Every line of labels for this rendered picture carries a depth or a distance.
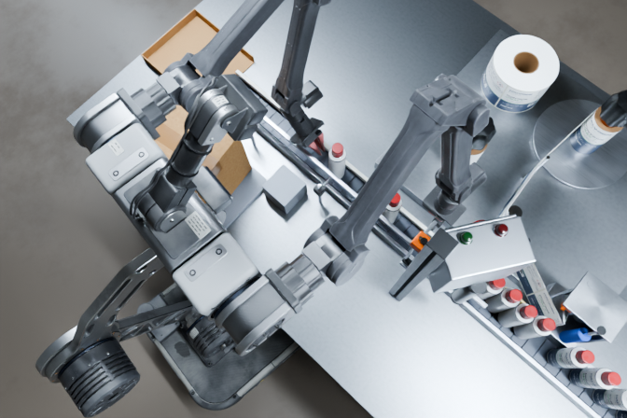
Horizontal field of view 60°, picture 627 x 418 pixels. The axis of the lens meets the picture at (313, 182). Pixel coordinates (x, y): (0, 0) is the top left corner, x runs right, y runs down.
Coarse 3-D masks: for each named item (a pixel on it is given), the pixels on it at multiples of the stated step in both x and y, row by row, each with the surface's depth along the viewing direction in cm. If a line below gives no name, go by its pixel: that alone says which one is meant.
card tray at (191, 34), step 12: (192, 12) 196; (180, 24) 196; (192, 24) 198; (204, 24) 198; (168, 36) 195; (180, 36) 196; (192, 36) 196; (204, 36) 196; (156, 48) 194; (168, 48) 195; (180, 48) 195; (192, 48) 195; (144, 60) 193; (156, 60) 194; (168, 60) 193; (240, 60) 193; (252, 60) 192; (228, 72) 191
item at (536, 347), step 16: (272, 112) 181; (288, 128) 179; (288, 144) 177; (304, 160) 175; (320, 160) 175; (352, 176) 173; (400, 224) 167; (400, 240) 165; (496, 320) 157; (512, 336) 156; (528, 352) 154; (544, 352) 154; (544, 368) 153; (560, 368) 153; (592, 400) 150; (608, 416) 148
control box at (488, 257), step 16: (480, 224) 106; (496, 224) 106; (512, 224) 105; (480, 240) 105; (496, 240) 105; (512, 240) 104; (528, 240) 104; (448, 256) 104; (464, 256) 104; (480, 256) 104; (496, 256) 104; (512, 256) 103; (528, 256) 103; (432, 272) 116; (448, 272) 103; (464, 272) 103; (480, 272) 103; (496, 272) 106; (512, 272) 114; (432, 288) 120; (448, 288) 116
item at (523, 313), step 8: (520, 304) 143; (528, 304) 143; (504, 312) 152; (512, 312) 144; (520, 312) 141; (528, 312) 138; (536, 312) 138; (504, 320) 152; (512, 320) 146; (520, 320) 141; (528, 320) 141
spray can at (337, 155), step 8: (336, 144) 154; (328, 152) 158; (336, 152) 153; (344, 152) 158; (328, 160) 162; (336, 160) 157; (344, 160) 160; (328, 168) 167; (336, 168) 162; (344, 168) 167
